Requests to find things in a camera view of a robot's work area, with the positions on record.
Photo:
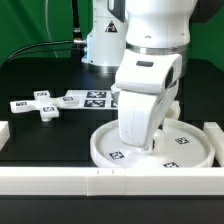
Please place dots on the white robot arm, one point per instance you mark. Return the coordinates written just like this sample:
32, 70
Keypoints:
145, 43

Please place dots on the white round table top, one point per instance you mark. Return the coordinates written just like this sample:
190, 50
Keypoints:
177, 145

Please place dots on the black upright cable connector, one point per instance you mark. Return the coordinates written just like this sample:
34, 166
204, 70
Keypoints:
76, 25

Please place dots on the white right fence block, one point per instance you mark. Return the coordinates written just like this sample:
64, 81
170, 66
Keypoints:
216, 137

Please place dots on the white fence block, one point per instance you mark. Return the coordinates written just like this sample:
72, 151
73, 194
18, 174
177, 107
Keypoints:
4, 133
216, 137

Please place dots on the white left fence block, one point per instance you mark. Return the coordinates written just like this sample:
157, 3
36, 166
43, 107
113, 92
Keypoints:
4, 133

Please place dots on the white marker sheet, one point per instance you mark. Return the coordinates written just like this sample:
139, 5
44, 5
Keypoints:
90, 100

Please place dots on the white cross-shaped table base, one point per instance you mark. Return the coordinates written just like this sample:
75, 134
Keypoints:
45, 104

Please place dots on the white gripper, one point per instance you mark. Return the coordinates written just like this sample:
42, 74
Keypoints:
148, 85

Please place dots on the white front fence bar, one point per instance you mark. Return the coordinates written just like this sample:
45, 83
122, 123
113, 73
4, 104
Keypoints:
110, 181

